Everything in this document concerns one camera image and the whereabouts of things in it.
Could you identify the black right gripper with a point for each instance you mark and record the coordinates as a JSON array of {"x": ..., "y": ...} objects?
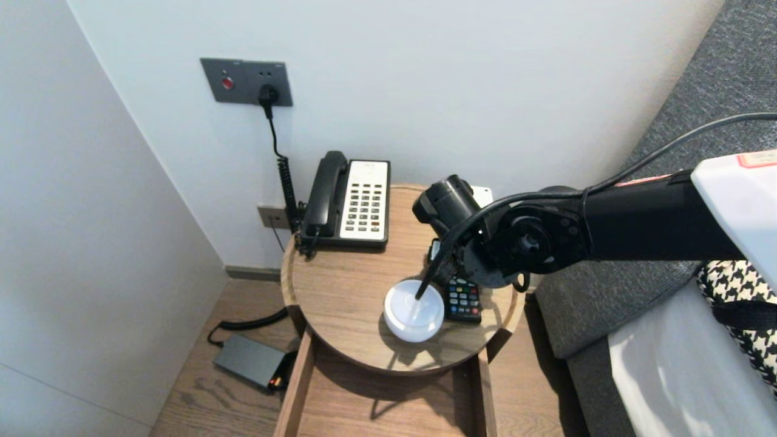
[{"x": 446, "y": 203}]

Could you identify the black TV remote control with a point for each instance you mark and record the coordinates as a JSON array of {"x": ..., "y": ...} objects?
[{"x": 464, "y": 303}]

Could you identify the white round puck lamp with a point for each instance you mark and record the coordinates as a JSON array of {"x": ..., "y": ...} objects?
[{"x": 407, "y": 321}]

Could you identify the curved wooden table drawer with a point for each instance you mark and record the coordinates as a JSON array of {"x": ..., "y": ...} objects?
[{"x": 388, "y": 419}]

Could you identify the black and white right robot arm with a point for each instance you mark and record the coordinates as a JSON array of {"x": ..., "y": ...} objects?
[{"x": 637, "y": 224}]

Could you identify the black and white desk telephone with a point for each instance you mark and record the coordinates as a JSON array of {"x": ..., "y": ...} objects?
[{"x": 364, "y": 206}]

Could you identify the round wooden side table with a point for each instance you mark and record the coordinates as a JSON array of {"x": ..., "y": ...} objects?
[{"x": 346, "y": 285}]

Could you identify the black telephone handset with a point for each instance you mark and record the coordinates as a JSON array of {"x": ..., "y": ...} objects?
[{"x": 325, "y": 193}]

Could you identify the thin black telephone line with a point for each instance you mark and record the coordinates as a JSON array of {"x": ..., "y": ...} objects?
[{"x": 279, "y": 238}]

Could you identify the grey power adapter brick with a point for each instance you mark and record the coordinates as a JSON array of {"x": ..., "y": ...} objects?
[{"x": 249, "y": 361}]

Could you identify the grey upholstered headboard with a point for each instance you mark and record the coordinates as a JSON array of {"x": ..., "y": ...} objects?
[{"x": 668, "y": 121}]

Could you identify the white bed sheet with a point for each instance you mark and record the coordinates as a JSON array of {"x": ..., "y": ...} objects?
[{"x": 686, "y": 376}]

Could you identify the houndstooth black white pillow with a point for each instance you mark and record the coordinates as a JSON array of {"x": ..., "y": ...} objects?
[{"x": 740, "y": 285}]

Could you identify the beige low wall socket plate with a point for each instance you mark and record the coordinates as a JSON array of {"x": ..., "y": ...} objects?
[{"x": 268, "y": 216}]

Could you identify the grey upholstered bed frame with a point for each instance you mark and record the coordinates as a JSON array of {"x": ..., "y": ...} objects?
[{"x": 598, "y": 394}]

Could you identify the grey wall power socket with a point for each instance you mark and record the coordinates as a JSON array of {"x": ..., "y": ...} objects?
[{"x": 267, "y": 74}]

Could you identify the grey wall switch panel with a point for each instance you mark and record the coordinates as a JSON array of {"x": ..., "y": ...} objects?
[{"x": 221, "y": 80}]

